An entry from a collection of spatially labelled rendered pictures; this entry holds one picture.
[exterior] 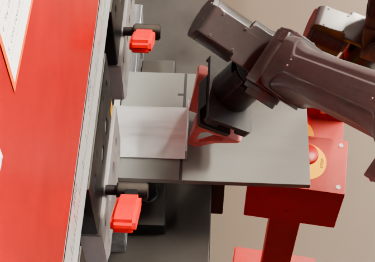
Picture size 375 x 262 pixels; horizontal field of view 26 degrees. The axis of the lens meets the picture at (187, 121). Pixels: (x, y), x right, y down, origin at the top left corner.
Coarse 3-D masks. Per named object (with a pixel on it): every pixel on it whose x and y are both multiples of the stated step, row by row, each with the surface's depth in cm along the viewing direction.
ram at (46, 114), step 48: (48, 0) 49; (96, 0) 70; (0, 48) 38; (48, 48) 50; (0, 96) 39; (48, 96) 50; (96, 96) 72; (0, 144) 39; (48, 144) 51; (0, 192) 39; (48, 192) 52; (0, 240) 40; (48, 240) 52
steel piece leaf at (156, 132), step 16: (128, 112) 114; (144, 112) 114; (160, 112) 114; (176, 112) 114; (128, 128) 113; (144, 128) 113; (160, 128) 113; (176, 128) 113; (128, 144) 111; (144, 144) 111; (160, 144) 111; (176, 144) 111
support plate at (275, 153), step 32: (128, 96) 116; (160, 96) 116; (256, 128) 113; (288, 128) 113; (128, 160) 110; (160, 160) 110; (192, 160) 110; (224, 160) 110; (256, 160) 110; (288, 160) 110
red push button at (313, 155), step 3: (309, 144) 134; (309, 147) 134; (312, 147) 134; (315, 147) 134; (309, 150) 133; (312, 150) 133; (315, 150) 134; (309, 153) 133; (312, 153) 133; (315, 153) 133; (309, 156) 133; (312, 156) 133; (315, 156) 133; (318, 156) 134; (309, 159) 133; (312, 159) 133; (315, 159) 133; (312, 162) 133
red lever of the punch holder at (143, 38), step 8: (136, 24) 89; (144, 24) 89; (152, 24) 89; (128, 32) 89; (136, 32) 84; (144, 32) 84; (152, 32) 85; (160, 32) 89; (136, 40) 81; (144, 40) 81; (152, 40) 83; (136, 48) 81; (144, 48) 81
